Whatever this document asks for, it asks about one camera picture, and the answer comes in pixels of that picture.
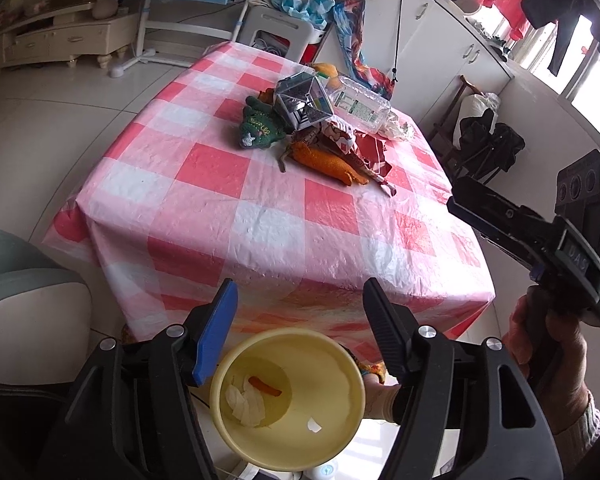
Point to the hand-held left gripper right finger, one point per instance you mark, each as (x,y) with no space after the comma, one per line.
(382,327)

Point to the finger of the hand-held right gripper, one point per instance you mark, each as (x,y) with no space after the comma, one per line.
(495,220)

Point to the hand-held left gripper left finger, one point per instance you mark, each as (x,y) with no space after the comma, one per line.
(215,332)

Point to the yellow plastic bin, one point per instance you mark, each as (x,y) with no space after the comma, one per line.
(330,360)

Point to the striped long wrapper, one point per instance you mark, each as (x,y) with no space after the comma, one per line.
(380,180)

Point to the red foil wrapper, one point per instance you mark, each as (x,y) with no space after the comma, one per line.
(375,152)

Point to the printed snack packet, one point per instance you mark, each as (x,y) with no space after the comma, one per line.
(337,135)

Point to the green plush toy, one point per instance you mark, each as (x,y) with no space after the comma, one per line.
(260,125)

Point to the silver carton box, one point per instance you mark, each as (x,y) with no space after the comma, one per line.
(300,95)

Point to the person's right forearm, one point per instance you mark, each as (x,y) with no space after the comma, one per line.
(582,417)

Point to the person's right hand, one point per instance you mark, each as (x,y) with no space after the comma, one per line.
(572,355)

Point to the orange peel strip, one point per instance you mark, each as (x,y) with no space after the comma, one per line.
(265,386)

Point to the black jacket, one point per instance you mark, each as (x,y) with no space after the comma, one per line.
(495,145)

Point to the white tissue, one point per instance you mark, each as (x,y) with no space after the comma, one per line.
(245,402)

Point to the wooden chair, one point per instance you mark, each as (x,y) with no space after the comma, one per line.
(450,120)

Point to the white bag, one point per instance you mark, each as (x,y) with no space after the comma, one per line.
(480,105)

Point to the white paper scrap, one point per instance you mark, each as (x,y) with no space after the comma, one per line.
(314,426)

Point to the pink white checkered tablecloth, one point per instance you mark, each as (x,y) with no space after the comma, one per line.
(205,210)

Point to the white crumpled plastic wrap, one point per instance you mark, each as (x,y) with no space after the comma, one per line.
(397,130)

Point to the clear plastic bottle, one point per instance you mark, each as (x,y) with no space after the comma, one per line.
(360,105)

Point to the long orange plush toy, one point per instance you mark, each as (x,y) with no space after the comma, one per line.
(320,157)

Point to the white cupboard unit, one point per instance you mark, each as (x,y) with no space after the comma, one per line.
(430,30)

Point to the black hanging garment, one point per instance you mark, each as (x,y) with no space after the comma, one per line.
(560,10)

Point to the yellow plush toy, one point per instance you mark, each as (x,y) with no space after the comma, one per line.
(325,71)

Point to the person's left leg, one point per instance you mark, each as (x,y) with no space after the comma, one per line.
(10,435)

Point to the colourful printed bag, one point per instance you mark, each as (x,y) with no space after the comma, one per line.
(352,35)

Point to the blue plastic bag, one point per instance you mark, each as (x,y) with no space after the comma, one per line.
(305,7)

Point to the white plastic stool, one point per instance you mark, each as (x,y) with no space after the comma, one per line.
(275,22)

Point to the cream low cabinet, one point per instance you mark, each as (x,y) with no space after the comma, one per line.
(65,35)

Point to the cream kettlebell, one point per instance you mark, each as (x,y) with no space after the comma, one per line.
(104,5)

